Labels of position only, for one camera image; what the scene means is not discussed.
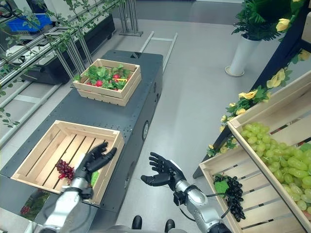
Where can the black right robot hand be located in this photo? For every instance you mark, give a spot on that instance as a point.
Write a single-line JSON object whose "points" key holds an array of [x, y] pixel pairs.
{"points": [[162, 172]]}

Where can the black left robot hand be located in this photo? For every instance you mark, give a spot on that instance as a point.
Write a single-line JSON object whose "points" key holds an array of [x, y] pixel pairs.
{"points": [[97, 160]]}

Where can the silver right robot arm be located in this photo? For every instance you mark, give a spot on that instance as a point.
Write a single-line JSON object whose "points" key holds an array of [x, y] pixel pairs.
{"points": [[201, 206]]}

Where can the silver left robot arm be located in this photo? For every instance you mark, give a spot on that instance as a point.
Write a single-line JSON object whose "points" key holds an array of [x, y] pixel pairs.
{"points": [[65, 204]]}

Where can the empty wooden slat crate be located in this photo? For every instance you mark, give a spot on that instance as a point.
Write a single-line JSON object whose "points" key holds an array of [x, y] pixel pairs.
{"points": [[70, 155]]}

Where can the red grape bunch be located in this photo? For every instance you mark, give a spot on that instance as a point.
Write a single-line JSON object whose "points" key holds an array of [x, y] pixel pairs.
{"points": [[64, 170]]}

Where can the dark grey metal cabinet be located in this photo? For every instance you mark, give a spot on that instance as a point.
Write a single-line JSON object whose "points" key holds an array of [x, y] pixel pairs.
{"points": [[102, 116]]}

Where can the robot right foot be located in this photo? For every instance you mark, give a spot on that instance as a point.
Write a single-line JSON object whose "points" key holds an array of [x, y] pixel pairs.
{"points": [[169, 225]]}

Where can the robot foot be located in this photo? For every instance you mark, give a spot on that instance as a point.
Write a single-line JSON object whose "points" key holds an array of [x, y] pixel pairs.
{"points": [[169, 225], [136, 222]]}

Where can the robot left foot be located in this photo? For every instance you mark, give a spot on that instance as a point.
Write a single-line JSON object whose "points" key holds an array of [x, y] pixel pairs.
{"points": [[136, 222]]}

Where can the black grape bunch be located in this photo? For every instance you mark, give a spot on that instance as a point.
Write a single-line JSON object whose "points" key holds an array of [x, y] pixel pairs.
{"points": [[234, 191]]}

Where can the wooden crate with vegetables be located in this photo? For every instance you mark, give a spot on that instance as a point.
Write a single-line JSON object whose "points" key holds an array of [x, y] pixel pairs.
{"points": [[109, 82]]}

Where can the red radishes with green leaves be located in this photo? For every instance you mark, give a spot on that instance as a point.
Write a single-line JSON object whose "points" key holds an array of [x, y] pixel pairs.
{"points": [[107, 76]]}

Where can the wooden crate with black grapes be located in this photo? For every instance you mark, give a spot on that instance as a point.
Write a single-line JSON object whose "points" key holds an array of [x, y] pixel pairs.
{"points": [[252, 194]]}

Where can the black machine base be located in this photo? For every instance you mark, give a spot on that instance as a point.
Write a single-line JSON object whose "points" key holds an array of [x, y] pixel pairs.
{"points": [[70, 52]]}

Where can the yellow rose garland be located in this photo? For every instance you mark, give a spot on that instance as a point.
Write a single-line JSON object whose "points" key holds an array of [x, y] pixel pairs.
{"points": [[252, 97]]}

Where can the pile of green grapes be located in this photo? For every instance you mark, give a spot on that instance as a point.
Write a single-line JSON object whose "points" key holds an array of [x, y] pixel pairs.
{"points": [[286, 165]]}

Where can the wooden crate with green grapes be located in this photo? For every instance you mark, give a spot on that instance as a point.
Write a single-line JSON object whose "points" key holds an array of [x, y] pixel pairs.
{"points": [[279, 126]]}

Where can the tall white plant pot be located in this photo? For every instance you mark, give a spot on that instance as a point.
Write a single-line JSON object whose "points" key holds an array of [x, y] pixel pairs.
{"points": [[241, 57]]}

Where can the green leafy vine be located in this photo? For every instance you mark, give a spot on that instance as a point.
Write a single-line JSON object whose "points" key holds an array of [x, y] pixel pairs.
{"points": [[48, 26]]}

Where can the aluminium rack with rails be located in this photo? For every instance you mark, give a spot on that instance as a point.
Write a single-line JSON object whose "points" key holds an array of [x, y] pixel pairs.
{"points": [[130, 17]]}

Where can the blue plastic bin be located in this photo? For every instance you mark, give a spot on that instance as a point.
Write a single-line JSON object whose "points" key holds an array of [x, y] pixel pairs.
{"points": [[26, 24]]}

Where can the green potted plant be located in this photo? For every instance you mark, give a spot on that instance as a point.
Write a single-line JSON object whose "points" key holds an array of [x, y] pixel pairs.
{"points": [[262, 17]]}

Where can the aluminium frame on floor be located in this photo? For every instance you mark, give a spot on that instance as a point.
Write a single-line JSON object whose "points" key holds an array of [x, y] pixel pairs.
{"points": [[159, 47]]}

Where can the dark blue shelf frame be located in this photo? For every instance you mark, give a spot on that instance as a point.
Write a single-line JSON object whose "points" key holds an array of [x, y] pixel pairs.
{"points": [[274, 65]]}

